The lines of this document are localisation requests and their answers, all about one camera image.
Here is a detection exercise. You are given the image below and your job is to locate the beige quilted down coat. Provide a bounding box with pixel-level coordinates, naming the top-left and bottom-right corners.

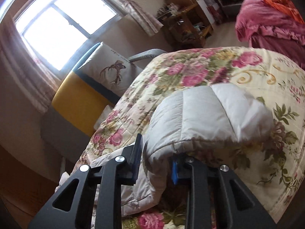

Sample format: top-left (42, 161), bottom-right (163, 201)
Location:
top-left (54, 83), bottom-right (274, 218)

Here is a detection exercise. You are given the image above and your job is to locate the bright bedroom window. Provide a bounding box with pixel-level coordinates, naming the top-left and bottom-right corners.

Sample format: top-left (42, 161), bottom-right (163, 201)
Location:
top-left (15, 0), bottom-right (121, 74)

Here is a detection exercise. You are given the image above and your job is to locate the white knitted cloth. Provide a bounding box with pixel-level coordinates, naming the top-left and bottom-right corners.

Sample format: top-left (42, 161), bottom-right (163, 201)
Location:
top-left (94, 105), bottom-right (113, 130)

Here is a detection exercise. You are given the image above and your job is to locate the grey yellow teal headboard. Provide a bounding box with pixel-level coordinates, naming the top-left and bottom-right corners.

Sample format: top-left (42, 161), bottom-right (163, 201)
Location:
top-left (40, 44), bottom-right (119, 163)

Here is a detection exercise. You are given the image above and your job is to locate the white deer print pillow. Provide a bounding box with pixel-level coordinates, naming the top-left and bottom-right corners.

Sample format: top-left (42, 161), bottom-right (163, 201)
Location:
top-left (79, 42), bottom-right (143, 97)

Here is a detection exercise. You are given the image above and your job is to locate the floral quilted bedspread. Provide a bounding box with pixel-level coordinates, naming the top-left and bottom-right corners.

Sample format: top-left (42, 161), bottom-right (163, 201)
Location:
top-left (76, 47), bottom-right (304, 228)

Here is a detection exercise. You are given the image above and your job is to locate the orange wooden wardrobe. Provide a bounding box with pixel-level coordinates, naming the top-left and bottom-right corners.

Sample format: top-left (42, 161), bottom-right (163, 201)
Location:
top-left (1, 147), bottom-right (56, 228)

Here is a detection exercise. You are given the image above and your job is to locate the pink patterned right curtain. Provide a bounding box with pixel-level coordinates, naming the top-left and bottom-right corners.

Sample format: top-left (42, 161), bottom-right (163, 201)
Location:
top-left (111, 0), bottom-right (163, 36)

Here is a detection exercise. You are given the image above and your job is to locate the pink patterned curtain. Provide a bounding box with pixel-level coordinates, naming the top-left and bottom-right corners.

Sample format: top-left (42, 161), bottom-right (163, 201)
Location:
top-left (111, 0), bottom-right (163, 36)
top-left (1, 17), bottom-right (61, 114)

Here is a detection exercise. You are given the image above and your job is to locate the cluttered wooden side shelf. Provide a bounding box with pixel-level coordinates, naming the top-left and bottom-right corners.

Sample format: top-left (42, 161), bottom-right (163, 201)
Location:
top-left (156, 0), bottom-right (216, 50)

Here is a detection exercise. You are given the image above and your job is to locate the pink patterned left curtain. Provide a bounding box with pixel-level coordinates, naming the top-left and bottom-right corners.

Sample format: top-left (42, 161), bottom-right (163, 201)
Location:
top-left (1, 17), bottom-right (61, 114)

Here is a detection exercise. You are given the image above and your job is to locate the pink ruffled bedding pile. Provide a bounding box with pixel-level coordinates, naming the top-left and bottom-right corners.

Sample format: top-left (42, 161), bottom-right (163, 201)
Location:
top-left (235, 0), bottom-right (304, 56)

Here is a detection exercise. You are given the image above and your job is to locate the grey curved bed rail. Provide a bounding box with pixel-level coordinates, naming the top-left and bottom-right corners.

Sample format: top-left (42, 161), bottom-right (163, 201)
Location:
top-left (128, 49), bottom-right (166, 63)

